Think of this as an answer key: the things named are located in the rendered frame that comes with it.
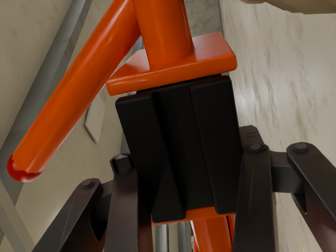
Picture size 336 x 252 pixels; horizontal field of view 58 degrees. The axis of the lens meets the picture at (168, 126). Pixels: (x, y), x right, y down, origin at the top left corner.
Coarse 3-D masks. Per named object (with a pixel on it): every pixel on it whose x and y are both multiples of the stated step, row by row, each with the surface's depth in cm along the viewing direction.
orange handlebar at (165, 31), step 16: (144, 0) 13; (160, 0) 13; (176, 0) 13; (144, 16) 13; (160, 16) 13; (176, 16) 13; (144, 32) 14; (160, 32) 13; (176, 32) 14; (160, 48) 14; (176, 48) 14; (192, 224) 18; (208, 224) 18; (224, 224) 18; (192, 240) 22; (208, 240) 18; (224, 240) 18
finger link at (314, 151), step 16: (304, 144) 13; (288, 160) 13; (304, 160) 12; (320, 160) 12; (304, 176) 11; (320, 176) 11; (320, 192) 10; (304, 208) 12; (320, 208) 10; (320, 224) 10; (320, 240) 11
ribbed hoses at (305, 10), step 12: (240, 0) 20; (252, 0) 18; (264, 0) 11; (276, 0) 10; (288, 0) 9; (300, 0) 9; (312, 0) 9; (324, 0) 8; (312, 12) 10; (324, 12) 9
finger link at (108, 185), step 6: (102, 186) 15; (108, 186) 15; (102, 192) 15; (108, 192) 14; (102, 198) 14; (108, 198) 14; (144, 198) 15; (96, 204) 14; (102, 204) 14; (108, 204) 14; (96, 210) 14; (102, 210) 15; (108, 210) 15; (90, 216) 15; (96, 216) 15; (102, 216) 15; (90, 222) 15; (96, 222) 15; (102, 222) 15
